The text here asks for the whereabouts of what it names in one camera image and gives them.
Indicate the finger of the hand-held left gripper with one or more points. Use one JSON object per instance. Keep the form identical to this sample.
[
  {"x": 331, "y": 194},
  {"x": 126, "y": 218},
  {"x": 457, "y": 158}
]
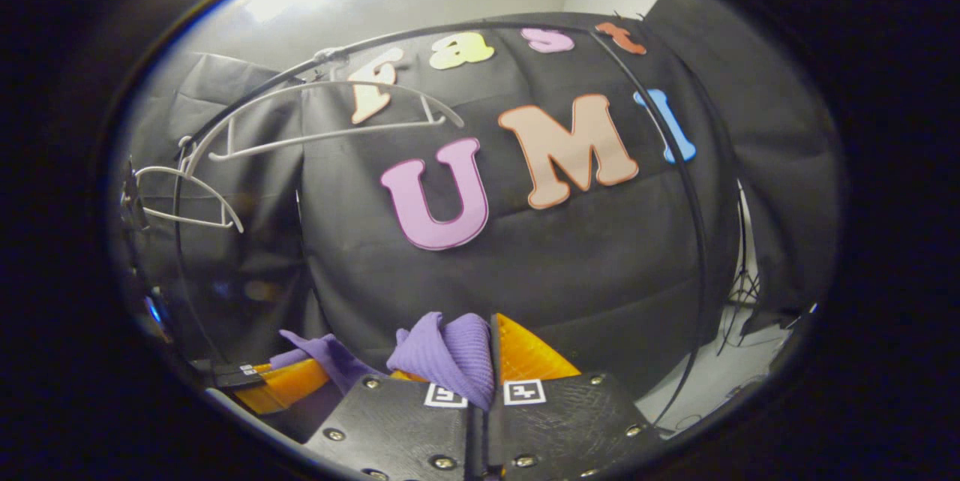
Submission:
[{"x": 281, "y": 385}]

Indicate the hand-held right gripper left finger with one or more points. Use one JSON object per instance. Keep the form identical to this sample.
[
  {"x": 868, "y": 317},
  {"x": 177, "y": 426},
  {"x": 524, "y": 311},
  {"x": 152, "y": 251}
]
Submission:
[{"x": 405, "y": 428}]

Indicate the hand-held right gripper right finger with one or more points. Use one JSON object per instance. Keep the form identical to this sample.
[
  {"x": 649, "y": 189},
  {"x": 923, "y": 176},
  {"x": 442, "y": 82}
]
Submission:
[{"x": 494, "y": 391}]

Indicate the white plastic hanger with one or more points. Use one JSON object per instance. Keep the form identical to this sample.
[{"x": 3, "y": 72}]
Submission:
[
  {"x": 180, "y": 168},
  {"x": 360, "y": 131}
]

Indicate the black backdrop cloth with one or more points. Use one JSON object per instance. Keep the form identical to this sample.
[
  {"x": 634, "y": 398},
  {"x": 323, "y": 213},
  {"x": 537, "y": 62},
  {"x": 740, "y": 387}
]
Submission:
[{"x": 562, "y": 263}]

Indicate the black clothes rail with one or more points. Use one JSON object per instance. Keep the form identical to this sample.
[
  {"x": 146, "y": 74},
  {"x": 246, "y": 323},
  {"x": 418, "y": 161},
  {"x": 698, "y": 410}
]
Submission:
[{"x": 703, "y": 256}]

